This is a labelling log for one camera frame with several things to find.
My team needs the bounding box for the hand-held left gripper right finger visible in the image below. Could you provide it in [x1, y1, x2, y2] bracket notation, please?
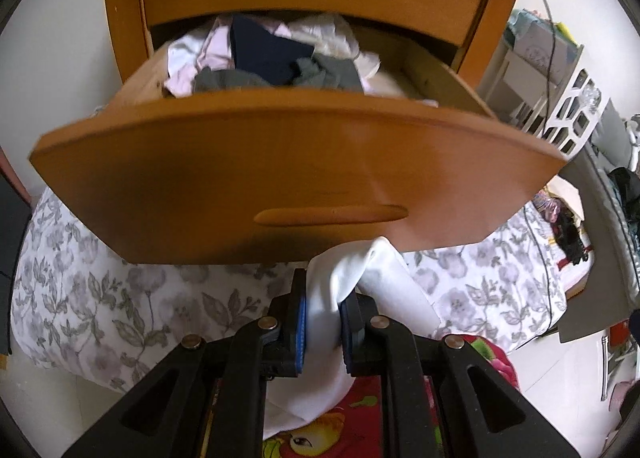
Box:
[340, 290, 583, 458]

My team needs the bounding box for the wooden nightstand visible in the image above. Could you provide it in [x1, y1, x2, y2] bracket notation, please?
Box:
[102, 0, 543, 89]

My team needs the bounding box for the grey floral blanket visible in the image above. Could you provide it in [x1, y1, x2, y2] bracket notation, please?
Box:
[10, 185, 568, 391]

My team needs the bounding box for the cream cloth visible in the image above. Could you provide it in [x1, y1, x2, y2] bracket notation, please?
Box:
[287, 13, 381, 79]

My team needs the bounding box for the small white cloth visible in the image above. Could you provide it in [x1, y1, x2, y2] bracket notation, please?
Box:
[167, 33, 211, 84]

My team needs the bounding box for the dark cabinet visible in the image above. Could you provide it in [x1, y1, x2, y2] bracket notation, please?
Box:
[0, 148, 33, 356]

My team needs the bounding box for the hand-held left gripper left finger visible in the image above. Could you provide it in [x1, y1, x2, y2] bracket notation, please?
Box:
[62, 268, 308, 458]

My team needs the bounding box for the grey printed booklet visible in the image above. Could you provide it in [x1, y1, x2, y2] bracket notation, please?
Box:
[520, 20, 576, 69]

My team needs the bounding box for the teal plastic bag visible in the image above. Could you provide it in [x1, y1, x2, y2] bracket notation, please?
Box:
[507, 8, 538, 46]

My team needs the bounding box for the pink cloth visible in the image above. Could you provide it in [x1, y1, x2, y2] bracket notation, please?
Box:
[165, 18, 291, 99]

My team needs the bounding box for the black garment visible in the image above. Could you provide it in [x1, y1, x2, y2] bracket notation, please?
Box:
[552, 208, 586, 266]

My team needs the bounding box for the red floral blanket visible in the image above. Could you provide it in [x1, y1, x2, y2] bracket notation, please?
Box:
[262, 335, 521, 458]

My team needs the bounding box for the navy cloth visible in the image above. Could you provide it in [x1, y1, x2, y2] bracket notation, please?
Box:
[230, 13, 316, 87]

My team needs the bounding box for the pink board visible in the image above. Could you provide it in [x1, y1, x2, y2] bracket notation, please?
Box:
[0, 148, 31, 209]

